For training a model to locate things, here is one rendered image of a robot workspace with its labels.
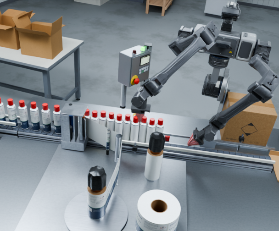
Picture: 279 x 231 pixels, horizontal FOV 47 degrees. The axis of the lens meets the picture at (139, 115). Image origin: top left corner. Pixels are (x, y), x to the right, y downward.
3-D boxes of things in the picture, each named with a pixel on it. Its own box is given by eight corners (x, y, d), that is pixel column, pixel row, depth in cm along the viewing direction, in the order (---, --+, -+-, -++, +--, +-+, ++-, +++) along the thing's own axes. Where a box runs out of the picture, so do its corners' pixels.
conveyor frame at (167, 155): (17, 137, 210) (16, 132, 207) (24, 128, 219) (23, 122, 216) (271, 173, 202) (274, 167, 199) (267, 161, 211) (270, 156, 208)
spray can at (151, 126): (146, 148, 204) (149, 122, 193) (144, 143, 208) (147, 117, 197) (153, 147, 206) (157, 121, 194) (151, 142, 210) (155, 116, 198)
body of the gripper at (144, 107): (149, 113, 168) (151, 101, 164) (130, 111, 169) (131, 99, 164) (150, 107, 173) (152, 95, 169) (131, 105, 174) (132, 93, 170)
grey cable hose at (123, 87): (119, 108, 204) (121, 79, 193) (120, 105, 207) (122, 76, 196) (125, 109, 204) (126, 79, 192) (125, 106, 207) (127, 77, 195)
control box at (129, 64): (117, 81, 190) (119, 51, 179) (136, 73, 201) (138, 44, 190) (130, 88, 184) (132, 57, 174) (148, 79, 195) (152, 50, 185)
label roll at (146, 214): (129, 214, 160) (131, 195, 152) (165, 205, 167) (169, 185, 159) (144, 249, 145) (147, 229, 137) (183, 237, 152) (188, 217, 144)
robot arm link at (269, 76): (287, 81, 153) (271, 68, 153) (267, 102, 159) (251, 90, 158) (269, 62, 195) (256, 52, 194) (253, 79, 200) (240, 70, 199)
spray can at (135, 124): (131, 145, 205) (133, 119, 193) (128, 140, 209) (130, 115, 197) (138, 145, 206) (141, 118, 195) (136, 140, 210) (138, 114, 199)
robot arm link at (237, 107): (275, 90, 160) (258, 78, 159) (272, 98, 157) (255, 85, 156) (223, 124, 196) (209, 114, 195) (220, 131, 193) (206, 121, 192)
